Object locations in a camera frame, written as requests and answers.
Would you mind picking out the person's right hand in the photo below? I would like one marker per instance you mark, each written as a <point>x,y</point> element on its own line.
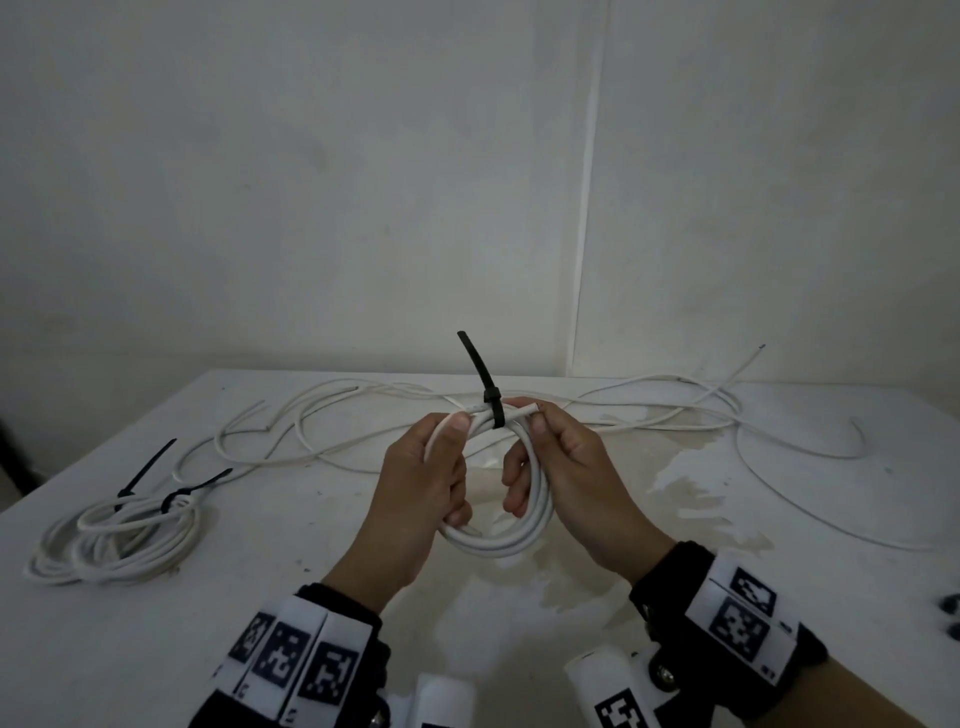
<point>592,495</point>

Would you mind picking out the person's left hand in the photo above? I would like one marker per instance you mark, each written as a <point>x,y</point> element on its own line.
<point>420,487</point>

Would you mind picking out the black plastic zip tie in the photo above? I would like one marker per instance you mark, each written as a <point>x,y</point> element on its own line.
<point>476,360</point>
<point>150,461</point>
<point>210,478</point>

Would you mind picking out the bunch of black zip ties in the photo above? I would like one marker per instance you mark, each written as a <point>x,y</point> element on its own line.
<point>951,604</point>

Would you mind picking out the person's right forearm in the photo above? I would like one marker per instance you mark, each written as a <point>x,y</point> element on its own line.
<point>847,705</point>

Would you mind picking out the person's left forearm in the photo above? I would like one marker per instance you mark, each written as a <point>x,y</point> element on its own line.
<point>367,581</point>

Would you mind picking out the black right wristband white markers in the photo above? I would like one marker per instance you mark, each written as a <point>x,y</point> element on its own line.
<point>675,592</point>

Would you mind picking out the black wristband white markers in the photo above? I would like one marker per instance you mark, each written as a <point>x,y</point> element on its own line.
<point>300,660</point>
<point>675,592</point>

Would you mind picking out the black left wristband white markers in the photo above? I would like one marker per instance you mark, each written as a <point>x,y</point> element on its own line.
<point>300,660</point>

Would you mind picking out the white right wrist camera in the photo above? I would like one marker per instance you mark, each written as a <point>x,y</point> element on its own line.
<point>592,675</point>

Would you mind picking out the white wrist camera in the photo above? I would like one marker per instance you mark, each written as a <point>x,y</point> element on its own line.
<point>592,675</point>
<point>442,701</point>

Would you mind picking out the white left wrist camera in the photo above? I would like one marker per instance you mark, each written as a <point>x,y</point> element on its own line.
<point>442,701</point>

